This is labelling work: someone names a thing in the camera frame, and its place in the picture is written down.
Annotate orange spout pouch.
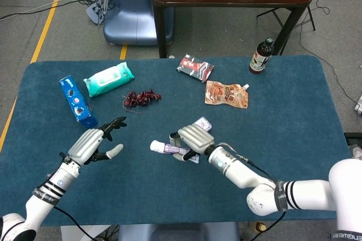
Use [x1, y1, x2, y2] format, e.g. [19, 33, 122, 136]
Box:
[204, 80, 250, 109]

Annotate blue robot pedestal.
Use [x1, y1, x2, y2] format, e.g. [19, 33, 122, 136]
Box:
[103, 0, 175, 46]

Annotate black folding stand legs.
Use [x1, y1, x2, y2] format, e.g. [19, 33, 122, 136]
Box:
[256, 5, 317, 31]

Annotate purple toothpaste tube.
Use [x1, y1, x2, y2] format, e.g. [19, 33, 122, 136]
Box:
[149, 140, 200, 164]

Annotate clear plastic floss box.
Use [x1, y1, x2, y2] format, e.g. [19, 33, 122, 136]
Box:
[195, 116, 213, 132]

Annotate brown drink bottle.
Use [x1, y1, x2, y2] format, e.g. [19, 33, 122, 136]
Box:
[248, 37, 274, 75]

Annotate dark red grape bunch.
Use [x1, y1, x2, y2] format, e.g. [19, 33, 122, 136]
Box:
[122, 88, 162, 113]

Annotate green wet wipes pack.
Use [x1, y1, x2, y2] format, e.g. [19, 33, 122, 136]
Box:
[83, 62, 135, 98]

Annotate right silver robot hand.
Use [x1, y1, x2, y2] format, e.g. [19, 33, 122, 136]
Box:
[169, 126, 216, 162]

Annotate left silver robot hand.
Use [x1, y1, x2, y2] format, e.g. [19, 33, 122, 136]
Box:
[67, 116, 128, 166]

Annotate grey power strip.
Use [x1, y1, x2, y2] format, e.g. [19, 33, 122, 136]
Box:
[86, 0, 107, 24]

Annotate blue-grey robot torso base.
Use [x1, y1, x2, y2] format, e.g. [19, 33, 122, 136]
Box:
[61, 222, 240, 241]

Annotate blue cardboard box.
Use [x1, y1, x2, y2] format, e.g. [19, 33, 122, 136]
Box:
[58, 75, 99, 128]

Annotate red black patterned flat box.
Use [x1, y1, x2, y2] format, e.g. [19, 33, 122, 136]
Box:
[176, 54, 215, 84]

